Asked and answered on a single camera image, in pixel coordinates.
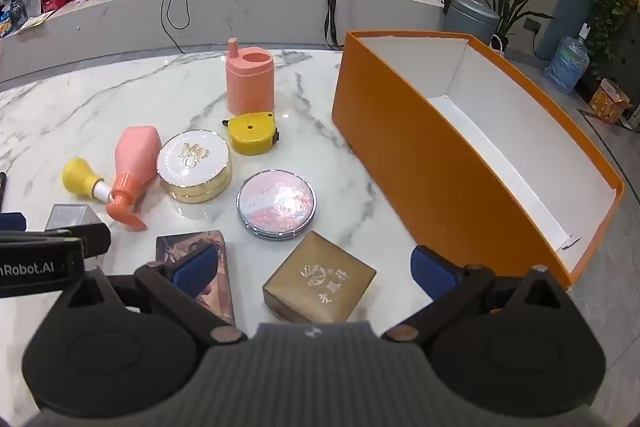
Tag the red box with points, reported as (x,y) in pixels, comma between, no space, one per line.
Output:
(54,1)

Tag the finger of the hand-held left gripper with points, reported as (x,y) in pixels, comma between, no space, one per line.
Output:
(95,239)
(12,223)

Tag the brown square box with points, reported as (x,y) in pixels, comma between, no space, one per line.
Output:
(320,277)

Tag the water jug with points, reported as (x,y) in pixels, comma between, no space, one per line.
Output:
(567,64)

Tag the long leaf potted plant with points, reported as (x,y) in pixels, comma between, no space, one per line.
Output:
(505,14)

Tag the pink cup with spout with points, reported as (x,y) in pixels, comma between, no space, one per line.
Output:
(250,82)

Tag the marble tv console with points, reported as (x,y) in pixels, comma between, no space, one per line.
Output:
(250,17)

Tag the pastel woven handbag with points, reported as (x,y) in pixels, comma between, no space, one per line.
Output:
(496,44)

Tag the yellow tape measure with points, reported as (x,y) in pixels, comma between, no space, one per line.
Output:
(250,132)

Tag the orange box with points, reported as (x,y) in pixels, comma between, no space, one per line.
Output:
(400,147)

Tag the wall socket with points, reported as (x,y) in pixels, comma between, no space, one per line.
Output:
(532,25)

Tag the silver box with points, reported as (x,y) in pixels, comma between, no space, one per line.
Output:
(70,214)

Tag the grey trash bin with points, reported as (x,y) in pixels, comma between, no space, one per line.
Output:
(470,19)

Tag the pink pump bottle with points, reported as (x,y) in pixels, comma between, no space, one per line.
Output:
(135,157)

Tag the loose papers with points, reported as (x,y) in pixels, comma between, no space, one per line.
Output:
(32,23)

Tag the printed cardboard box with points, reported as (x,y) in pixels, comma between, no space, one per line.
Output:
(607,102)

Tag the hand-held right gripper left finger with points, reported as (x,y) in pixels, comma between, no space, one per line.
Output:
(192,269)

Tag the gold white cushion compact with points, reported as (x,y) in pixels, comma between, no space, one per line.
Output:
(192,157)

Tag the blue snack bag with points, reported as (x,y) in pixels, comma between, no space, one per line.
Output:
(5,26)

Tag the picture card booklet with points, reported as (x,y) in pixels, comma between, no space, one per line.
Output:
(180,239)

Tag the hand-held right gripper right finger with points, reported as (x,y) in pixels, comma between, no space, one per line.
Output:
(430,272)

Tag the small yellow capped bottle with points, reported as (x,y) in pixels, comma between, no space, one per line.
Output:
(77,174)

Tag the pink round compact mirror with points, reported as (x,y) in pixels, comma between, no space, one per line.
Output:
(275,204)

